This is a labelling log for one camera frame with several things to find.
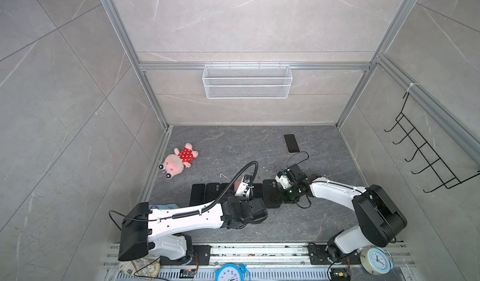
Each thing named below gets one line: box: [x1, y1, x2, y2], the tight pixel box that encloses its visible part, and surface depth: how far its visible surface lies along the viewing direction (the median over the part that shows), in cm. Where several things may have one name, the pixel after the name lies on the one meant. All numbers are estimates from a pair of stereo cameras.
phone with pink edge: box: [283, 133, 301, 154], surface depth 113 cm
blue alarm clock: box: [214, 263, 252, 281], surface depth 70 cm
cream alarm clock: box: [354, 244, 395, 277], surface depth 70 cm
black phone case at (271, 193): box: [262, 179, 281, 209], surface depth 93 cm
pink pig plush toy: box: [158, 142, 199, 180], surface depth 99 cm
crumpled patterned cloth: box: [118, 257, 161, 280], surface depth 70 cm
